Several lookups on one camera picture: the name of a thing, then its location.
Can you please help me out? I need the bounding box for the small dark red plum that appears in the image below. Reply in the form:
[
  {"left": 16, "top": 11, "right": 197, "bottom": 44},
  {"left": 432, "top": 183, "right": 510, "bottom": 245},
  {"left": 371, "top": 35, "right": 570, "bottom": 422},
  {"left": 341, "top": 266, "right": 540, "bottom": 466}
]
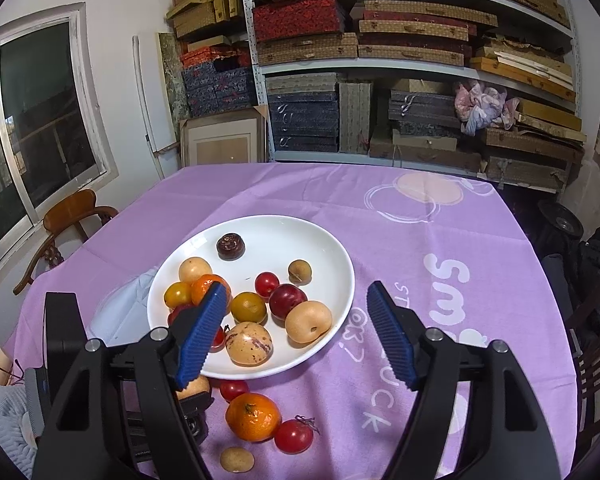
[{"left": 268, "top": 284, "right": 308, "bottom": 320}]

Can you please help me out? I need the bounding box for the grey upright patterned box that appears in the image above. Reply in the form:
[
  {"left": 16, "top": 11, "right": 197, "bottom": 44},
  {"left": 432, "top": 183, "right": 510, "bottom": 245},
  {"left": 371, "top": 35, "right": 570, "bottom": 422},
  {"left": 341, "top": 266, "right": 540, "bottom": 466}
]
[{"left": 339, "top": 81, "right": 373, "bottom": 154}]

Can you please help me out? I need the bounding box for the small yellow round tomato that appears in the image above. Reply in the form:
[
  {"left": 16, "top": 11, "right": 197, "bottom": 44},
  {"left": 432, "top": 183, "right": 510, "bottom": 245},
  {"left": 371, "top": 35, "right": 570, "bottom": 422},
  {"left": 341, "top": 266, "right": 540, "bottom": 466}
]
[{"left": 230, "top": 292, "right": 268, "bottom": 323}]

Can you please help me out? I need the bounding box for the elongated orange-yellow tomato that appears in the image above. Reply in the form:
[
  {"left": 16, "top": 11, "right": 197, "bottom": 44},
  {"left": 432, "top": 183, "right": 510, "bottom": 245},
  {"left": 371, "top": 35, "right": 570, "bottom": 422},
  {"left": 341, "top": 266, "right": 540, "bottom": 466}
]
[{"left": 176, "top": 375, "right": 211, "bottom": 401}]

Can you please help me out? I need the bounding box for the dark purple passion fruit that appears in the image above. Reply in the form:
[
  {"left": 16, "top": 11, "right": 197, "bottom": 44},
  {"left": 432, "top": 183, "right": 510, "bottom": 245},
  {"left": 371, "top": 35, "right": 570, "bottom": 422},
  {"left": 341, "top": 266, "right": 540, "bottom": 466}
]
[{"left": 215, "top": 233, "right": 246, "bottom": 261}]

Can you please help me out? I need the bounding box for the red cherry tomato behind pear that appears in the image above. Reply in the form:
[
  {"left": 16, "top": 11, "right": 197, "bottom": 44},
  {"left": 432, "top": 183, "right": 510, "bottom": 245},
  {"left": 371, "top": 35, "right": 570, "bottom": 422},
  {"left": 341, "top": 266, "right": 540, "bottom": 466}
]
[{"left": 219, "top": 379, "right": 250, "bottom": 403}]

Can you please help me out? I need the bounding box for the metal storage shelf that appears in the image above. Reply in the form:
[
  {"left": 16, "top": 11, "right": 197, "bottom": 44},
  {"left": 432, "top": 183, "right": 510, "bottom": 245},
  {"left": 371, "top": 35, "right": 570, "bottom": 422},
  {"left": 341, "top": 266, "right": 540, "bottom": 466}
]
[{"left": 237, "top": 0, "right": 589, "bottom": 196}]

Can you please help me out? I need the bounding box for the small mandarin with stem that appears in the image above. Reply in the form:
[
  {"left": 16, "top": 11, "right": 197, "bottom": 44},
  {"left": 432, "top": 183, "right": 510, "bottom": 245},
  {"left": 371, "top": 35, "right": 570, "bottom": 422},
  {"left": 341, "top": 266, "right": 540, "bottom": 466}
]
[{"left": 225, "top": 393, "right": 282, "bottom": 443}]

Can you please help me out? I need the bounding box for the large orange mandarin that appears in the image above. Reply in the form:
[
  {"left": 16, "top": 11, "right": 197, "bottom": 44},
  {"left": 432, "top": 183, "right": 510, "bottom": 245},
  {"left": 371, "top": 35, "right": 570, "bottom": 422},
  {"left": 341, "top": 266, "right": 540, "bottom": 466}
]
[{"left": 189, "top": 273, "right": 233, "bottom": 312}]

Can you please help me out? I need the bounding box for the pink crumpled cloth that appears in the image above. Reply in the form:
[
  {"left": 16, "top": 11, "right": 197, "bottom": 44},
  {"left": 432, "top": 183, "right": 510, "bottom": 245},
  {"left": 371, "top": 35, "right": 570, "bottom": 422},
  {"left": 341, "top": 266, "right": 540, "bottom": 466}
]
[{"left": 454, "top": 81, "right": 520, "bottom": 136}]

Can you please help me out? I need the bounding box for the red fabric box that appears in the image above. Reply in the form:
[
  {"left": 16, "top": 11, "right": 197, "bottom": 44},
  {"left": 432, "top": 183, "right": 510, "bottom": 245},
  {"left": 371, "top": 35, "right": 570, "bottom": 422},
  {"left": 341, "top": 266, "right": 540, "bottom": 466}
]
[{"left": 253, "top": 0, "right": 346, "bottom": 42}]

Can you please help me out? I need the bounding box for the dark wooden chair right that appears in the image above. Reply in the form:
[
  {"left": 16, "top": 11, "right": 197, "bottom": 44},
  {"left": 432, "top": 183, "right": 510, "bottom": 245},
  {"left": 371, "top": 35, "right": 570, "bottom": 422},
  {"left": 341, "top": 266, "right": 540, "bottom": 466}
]
[{"left": 566, "top": 281, "right": 600, "bottom": 460}]

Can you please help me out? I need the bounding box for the wooden chair left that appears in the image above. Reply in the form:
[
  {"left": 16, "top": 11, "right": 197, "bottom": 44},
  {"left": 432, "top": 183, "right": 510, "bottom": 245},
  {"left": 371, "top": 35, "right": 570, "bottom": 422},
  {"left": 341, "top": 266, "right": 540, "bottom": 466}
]
[{"left": 12, "top": 188, "right": 119, "bottom": 296}]

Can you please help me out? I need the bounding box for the red tomato with stem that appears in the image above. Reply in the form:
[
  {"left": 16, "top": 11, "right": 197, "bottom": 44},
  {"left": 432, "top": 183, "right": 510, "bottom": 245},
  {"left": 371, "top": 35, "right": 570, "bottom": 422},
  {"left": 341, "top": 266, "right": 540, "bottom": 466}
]
[{"left": 210, "top": 326, "right": 228, "bottom": 352}]

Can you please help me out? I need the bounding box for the purple printed tablecloth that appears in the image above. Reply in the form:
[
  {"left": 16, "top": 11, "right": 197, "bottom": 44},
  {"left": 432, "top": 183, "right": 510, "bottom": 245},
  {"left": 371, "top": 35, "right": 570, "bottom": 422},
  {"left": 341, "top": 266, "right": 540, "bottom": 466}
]
[{"left": 2, "top": 161, "right": 579, "bottom": 480}]

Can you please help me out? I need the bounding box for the small tan longan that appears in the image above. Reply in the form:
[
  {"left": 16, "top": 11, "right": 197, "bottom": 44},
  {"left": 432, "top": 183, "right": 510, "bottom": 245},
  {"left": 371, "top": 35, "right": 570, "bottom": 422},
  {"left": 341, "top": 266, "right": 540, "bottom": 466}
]
[
  {"left": 220, "top": 446, "right": 256, "bottom": 474},
  {"left": 288, "top": 259, "right": 313, "bottom": 285}
]

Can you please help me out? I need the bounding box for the striped pepino melon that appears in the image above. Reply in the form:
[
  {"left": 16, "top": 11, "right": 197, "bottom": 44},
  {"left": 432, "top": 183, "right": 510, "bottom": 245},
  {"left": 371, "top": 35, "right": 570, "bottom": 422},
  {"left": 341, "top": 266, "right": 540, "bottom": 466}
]
[{"left": 225, "top": 322, "right": 274, "bottom": 367}]

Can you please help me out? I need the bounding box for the pale yellow round fruit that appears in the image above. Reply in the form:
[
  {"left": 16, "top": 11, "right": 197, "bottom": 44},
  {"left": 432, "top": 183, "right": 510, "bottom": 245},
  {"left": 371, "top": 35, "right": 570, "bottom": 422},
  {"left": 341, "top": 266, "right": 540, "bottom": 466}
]
[{"left": 178, "top": 257, "right": 212, "bottom": 284}]

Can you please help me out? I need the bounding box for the framed picture in cardboard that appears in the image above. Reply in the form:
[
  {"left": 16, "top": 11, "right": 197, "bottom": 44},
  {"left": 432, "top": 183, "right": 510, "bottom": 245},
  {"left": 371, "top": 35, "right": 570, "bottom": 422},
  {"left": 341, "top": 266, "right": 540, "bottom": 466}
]
[{"left": 180, "top": 105, "right": 268, "bottom": 167}]

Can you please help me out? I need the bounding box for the yellow-orange round citrus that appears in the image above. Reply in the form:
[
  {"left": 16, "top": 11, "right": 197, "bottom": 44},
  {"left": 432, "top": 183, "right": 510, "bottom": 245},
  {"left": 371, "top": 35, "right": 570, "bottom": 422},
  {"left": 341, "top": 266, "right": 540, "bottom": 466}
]
[{"left": 163, "top": 281, "right": 192, "bottom": 311}]

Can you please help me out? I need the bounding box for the large dark red plum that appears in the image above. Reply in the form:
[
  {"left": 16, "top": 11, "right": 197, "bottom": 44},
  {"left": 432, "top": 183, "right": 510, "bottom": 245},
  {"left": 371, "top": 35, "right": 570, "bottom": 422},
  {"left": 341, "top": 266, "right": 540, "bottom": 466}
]
[{"left": 168, "top": 304, "right": 193, "bottom": 326}]

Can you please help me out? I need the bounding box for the white oval plate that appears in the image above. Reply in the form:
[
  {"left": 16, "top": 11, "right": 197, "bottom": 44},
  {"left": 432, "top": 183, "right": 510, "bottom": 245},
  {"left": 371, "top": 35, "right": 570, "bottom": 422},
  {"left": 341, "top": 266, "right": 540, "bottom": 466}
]
[{"left": 147, "top": 214, "right": 355, "bottom": 380}]

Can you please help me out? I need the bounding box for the small red cherry tomato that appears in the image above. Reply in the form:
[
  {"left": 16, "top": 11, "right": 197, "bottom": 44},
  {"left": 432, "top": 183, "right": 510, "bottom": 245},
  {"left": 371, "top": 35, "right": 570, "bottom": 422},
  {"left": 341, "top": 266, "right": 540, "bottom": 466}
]
[{"left": 254, "top": 272, "right": 279, "bottom": 300}]

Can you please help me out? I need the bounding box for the red cherry tomato behind mandarin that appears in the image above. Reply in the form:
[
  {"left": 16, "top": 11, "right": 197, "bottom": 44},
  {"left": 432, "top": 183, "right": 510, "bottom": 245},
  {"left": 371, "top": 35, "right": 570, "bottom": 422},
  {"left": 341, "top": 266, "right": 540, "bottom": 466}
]
[{"left": 274, "top": 415, "right": 320, "bottom": 455}]

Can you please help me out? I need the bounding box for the window with white frame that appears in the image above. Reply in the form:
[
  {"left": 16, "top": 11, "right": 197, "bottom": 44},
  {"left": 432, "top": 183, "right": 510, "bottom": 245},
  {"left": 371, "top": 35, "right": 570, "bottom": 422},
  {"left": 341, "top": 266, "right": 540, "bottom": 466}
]
[{"left": 0, "top": 2, "right": 119, "bottom": 284}]

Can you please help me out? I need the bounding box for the beige round pear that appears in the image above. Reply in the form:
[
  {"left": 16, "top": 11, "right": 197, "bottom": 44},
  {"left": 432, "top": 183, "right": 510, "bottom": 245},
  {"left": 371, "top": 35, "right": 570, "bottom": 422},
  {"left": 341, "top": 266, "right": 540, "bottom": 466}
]
[{"left": 285, "top": 300, "right": 332, "bottom": 344}]

